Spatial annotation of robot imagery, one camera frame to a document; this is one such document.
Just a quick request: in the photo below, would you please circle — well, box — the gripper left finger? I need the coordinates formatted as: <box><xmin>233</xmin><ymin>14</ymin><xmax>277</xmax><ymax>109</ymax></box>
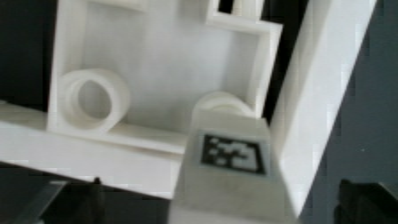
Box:
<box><xmin>5</xmin><ymin>178</ymin><xmax>106</xmax><ymax>224</ymax></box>

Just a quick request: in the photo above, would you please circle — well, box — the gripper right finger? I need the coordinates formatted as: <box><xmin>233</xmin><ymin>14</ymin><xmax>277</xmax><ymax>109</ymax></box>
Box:
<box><xmin>334</xmin><ymin>179</ymin><xmax>398</xmax><ymax>224</ymax></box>

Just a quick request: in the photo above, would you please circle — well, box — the white chair leg with tag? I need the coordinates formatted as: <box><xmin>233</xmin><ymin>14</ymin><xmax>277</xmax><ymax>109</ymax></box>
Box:
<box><xmin>167</xmin><ymin>92</ymin><xmax>298</xmax><ymax>224</ymax></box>

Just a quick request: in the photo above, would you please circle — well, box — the white chair seat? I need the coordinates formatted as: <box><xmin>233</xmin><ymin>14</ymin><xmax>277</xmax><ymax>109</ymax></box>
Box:
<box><xmin>48</xmin><ymin>0</ymin><xmax>282</xmax><ymax>153</ymax></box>

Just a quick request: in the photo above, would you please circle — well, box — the white U-shaped fence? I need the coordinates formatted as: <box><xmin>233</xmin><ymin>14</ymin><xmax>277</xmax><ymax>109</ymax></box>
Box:
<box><xmin>0</xmin><ymin>0</ymin><xmax>376</xmax><ymax>212</ymax></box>

